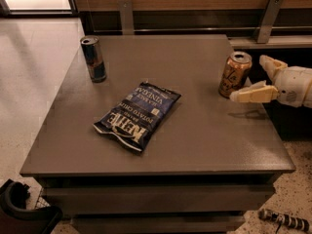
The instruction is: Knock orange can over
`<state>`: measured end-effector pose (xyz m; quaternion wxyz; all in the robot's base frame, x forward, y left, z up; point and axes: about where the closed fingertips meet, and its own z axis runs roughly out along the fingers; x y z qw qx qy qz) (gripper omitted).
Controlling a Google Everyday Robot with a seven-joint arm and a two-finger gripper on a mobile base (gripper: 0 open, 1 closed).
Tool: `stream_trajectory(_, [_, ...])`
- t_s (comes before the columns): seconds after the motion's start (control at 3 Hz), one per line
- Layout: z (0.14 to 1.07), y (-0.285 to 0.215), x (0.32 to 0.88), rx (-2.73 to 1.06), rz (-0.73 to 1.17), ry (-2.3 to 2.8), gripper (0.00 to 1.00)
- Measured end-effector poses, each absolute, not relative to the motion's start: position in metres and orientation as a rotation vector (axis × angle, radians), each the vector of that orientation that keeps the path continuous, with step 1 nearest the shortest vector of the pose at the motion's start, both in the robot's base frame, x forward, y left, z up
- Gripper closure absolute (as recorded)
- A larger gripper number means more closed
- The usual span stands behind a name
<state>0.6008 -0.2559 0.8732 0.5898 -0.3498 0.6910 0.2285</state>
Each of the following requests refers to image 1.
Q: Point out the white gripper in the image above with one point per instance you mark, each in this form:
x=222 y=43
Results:
x=290 y=84

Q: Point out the orange LaCroix can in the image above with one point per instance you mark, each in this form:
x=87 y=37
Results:
x=235 y=73

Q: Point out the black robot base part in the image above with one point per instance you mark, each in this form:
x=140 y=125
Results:
x=15 y=218

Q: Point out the blue silver energy drink can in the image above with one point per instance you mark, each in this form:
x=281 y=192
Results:
x=93 y=57

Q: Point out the blue Kettle chips bag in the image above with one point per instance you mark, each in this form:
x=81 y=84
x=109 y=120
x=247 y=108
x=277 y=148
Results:
x=134 y=120

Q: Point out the black white striped tool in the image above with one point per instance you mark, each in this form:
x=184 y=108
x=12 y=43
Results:
x=291 y=222

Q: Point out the upper grey drawer front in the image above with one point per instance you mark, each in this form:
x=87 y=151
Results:
x=159 y=199

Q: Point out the grey drawer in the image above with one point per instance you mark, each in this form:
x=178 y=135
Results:
x=159 y=199
x=201 y=224

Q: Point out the lower grey drawer front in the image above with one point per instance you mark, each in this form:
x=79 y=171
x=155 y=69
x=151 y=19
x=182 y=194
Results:
x=201 y=224

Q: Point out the right metal wall bracket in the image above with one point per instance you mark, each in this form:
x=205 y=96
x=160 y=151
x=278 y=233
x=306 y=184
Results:
x=268 y=18

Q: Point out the metal wall bracket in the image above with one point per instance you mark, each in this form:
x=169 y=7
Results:
x=126 y=16
x=268 y=18

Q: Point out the left metal wall bracket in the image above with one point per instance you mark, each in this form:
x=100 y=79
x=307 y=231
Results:
x=126 y=16

